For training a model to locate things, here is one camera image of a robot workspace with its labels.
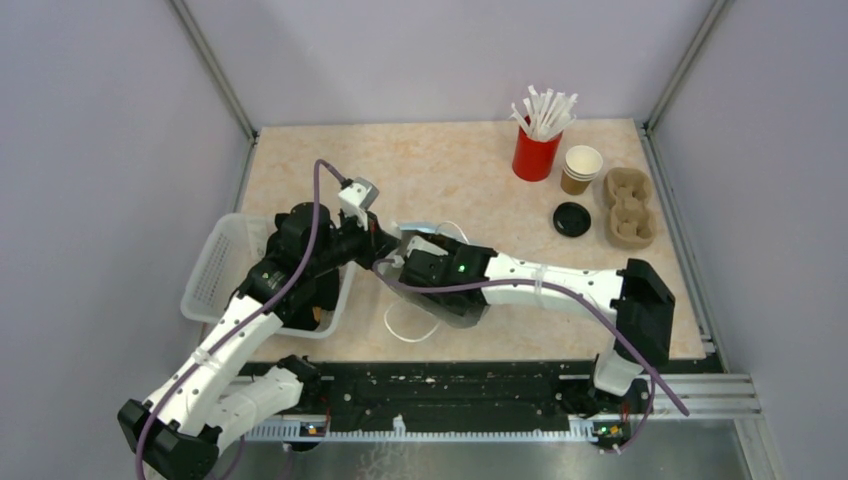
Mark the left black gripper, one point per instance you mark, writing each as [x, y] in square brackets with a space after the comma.
[376, 242]

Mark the light blue paper bag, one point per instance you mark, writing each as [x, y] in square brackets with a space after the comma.
[430, 311]

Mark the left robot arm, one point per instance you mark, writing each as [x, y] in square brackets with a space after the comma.
[180, 430]

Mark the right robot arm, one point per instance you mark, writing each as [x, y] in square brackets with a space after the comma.
[633, 303]

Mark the black cloth in basket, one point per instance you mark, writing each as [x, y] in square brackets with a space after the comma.
[318, 285]

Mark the clear plastic basket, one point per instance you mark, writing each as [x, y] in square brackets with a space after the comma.
[236, 243]

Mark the red ribbed straw cup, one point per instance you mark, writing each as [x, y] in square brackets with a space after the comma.
[533, 160]

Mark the stack of black lids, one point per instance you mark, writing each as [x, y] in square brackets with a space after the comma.
[571, 219]

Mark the white wrapped straws bundle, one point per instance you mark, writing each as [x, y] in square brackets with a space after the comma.
[545, 115]

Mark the stacked brown paper cups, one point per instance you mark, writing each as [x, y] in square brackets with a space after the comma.
[581, 166]

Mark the cardboard cup carrier tray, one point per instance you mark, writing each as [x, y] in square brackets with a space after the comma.
[630, 223]

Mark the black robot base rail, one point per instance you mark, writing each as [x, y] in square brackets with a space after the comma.
[462, 396]

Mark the white toothed cable rail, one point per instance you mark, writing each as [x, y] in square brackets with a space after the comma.
[295, 431]

